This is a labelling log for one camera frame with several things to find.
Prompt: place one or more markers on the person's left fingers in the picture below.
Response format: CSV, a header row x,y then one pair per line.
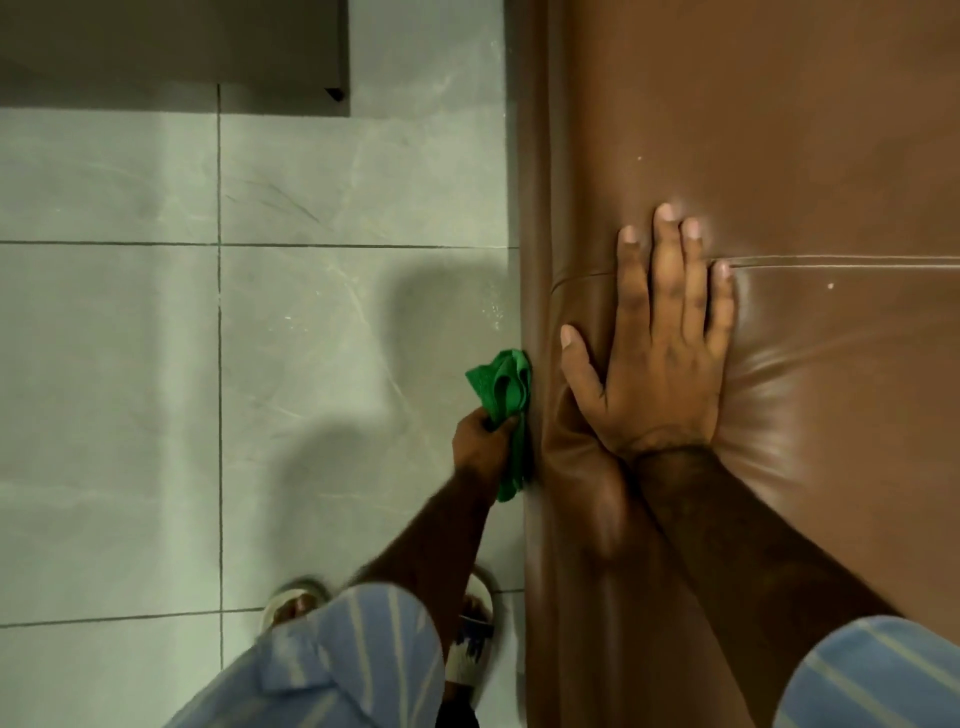
x,y
504,426

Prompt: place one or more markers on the white sandal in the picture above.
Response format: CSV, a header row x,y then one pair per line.
x,y
296,600
472,637

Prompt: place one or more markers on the person's left hand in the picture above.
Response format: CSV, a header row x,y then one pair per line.
x,y
476,444

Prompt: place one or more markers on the person's right little finger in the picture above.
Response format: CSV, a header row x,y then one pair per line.
x,y
721,307

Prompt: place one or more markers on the person's right hand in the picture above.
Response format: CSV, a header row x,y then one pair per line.
x,y
660,375

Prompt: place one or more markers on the person's right forearm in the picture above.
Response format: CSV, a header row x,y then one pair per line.
x,y
750,570

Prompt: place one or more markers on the dark grey cabinet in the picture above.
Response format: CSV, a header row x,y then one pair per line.
x,y
172,45

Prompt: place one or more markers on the green cleaning cloth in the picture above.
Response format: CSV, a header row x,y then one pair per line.
x,y
504,386

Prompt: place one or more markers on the brown leather sofa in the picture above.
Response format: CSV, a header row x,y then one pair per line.
x,y
787,187

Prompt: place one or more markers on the person's left forearm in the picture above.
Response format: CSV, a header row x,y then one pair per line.
x,y
439,536

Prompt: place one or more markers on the person's right thumb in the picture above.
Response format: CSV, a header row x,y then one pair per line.
x,y
581,364

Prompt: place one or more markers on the blue striped shirt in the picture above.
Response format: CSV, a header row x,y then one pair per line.
x,y
352,660

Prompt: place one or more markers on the person's right middle finger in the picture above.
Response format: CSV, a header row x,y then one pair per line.
x,y
667,262

